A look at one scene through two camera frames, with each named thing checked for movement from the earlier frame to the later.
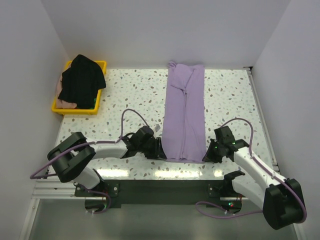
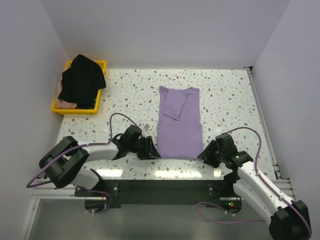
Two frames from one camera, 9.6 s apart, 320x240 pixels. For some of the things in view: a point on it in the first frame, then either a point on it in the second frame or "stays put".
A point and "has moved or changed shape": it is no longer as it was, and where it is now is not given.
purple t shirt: [184, 129] has moved or changed shape
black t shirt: [81, 82] stays put
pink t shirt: [62, 104] stays put
